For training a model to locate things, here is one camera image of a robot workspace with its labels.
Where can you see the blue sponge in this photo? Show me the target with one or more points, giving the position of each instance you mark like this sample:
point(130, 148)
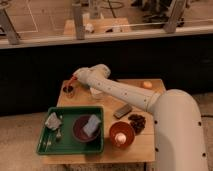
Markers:
point(92, 125)

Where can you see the small orange fruit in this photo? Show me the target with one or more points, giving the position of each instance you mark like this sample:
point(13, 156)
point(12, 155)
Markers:
point(147, 85)

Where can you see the metal cup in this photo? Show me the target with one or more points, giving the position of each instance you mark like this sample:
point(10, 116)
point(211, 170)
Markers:
point(69, 91)

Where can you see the wooden board behind glass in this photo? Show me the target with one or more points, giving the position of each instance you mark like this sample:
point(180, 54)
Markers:
point(100, 25)

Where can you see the orange bowl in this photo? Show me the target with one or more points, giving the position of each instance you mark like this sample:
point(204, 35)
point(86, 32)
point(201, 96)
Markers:
point(125, 128)

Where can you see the dark grape bunch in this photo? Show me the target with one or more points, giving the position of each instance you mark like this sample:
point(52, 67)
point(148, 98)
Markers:
point(137, 122)

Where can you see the grey rectangular block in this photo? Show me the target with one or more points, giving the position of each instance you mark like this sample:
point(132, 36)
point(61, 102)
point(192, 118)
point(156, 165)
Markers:
point(124, 110)

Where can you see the white egg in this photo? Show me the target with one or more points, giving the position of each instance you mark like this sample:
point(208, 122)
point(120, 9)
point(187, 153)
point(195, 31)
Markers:
point(120, 138)

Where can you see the dark red bowl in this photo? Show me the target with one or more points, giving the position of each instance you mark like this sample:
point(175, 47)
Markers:
point(80, 130)

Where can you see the wooden table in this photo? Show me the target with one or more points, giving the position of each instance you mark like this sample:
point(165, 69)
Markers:
point(142, 149)

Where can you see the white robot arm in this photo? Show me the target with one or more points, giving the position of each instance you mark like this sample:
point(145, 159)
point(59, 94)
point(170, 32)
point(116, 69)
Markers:
point(179, 135)

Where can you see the green plastic tray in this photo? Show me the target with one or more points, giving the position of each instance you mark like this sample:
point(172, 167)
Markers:
point(72, 141)

